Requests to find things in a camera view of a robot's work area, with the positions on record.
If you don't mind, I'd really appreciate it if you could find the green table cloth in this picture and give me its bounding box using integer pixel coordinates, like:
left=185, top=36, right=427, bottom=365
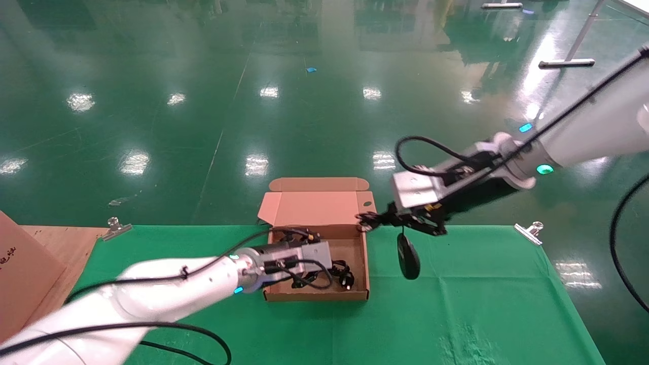
left=65, top=225, right=607, bottom=365

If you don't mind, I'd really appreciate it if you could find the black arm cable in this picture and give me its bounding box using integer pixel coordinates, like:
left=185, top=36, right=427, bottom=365
left=0, top=227, right=321, bottom=365
left=395, top=45, right=649, bottom=178

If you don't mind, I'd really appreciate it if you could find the black power cable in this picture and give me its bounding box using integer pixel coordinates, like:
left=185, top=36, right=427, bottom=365
left=291, top=259, right=356, bottom=291

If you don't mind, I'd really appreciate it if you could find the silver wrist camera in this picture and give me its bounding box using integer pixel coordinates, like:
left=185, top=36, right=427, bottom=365
left=391, top=143, right=508, bottom=210
left=250, top=240, right=334, bottom=285

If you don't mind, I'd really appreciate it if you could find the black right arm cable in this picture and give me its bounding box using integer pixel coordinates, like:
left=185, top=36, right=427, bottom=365
left=395, top=45, right=649, bottom=178

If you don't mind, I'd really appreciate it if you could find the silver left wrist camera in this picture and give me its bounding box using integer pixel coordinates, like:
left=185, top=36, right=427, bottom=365
left=250, top=240, right=334, bottom=285

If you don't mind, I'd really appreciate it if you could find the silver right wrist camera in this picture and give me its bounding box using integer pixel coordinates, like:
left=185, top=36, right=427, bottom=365
left=391, top=143, right=508, bottom=210

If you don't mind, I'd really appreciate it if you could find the black computer mouse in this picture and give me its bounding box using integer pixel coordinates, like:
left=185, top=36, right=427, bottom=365
left=396, top=225, right=422, bottom=281

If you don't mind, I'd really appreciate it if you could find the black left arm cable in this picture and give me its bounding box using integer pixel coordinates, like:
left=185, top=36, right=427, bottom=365
left=0, top=227, right=321, bottom=365

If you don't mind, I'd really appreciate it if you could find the tall printed cardboard box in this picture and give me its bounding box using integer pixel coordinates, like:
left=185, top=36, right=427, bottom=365
left=0, top=210, right=67, bottom=344

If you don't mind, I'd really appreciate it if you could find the metal table clamp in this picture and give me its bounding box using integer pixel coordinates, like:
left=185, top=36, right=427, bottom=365
left=513, top=221, right=545, bottom=247
left=101, top=216, right=134, bottom=242

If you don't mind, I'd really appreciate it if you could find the black hanging robot cable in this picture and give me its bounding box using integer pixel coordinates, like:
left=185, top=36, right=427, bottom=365
left=610, top=174, right=649, bottom=313

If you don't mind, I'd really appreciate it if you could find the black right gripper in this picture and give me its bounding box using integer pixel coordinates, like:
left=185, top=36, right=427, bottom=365
left=356, top=177, right=516, bottom=237

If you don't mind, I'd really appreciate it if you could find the flat open cardboard box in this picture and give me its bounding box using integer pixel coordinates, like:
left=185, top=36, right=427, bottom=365
left=257, top=177, right=378, bottom=303

